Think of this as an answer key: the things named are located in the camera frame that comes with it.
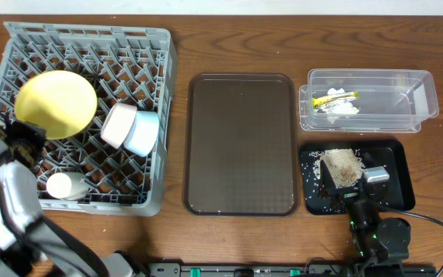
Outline rice food scraps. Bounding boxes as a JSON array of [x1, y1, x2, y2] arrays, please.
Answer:
[[300, 149, 365, 194]]

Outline yellow round plate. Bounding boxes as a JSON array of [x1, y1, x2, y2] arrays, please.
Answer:
[[15, 70, 98, 140]]

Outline white paper cup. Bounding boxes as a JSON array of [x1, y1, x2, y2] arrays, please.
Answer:
[[46, 172, 88, 200]]

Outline pink round bowl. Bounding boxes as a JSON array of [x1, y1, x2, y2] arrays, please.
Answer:
[[100, 102, 137, 149]]

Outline green orange snack wrapper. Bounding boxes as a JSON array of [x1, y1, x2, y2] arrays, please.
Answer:
[[312, 92, 359, 108]]

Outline light blue round bowl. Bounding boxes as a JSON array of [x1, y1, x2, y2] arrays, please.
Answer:
[[123, 111, 159, 157]]

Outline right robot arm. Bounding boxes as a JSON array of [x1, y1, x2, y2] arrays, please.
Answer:
[[320, 161, 411, 276]]

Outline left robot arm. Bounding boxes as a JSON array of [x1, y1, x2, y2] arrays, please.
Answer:
[[0, 112, 111, 276]]

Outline black waste tray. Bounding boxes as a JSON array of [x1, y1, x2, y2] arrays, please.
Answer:
[[298, 139, 415, 215]]

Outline clear plastic waste bin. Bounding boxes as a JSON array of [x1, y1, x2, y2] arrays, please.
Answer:
[[299, 68, 439, 133]]

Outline crumpled white tissue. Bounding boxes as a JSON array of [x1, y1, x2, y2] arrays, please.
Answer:
[[313, 88, 360, 124]]

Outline grey plastic dish rack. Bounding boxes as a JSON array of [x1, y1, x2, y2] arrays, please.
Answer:
[[0, 22, 177, 216]]

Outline dark brown serving tray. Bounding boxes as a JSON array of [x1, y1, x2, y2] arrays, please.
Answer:
[[182, 73, 300, 217]]

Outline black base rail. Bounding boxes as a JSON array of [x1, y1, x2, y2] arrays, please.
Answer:
[[102, 252, 438, 277]]

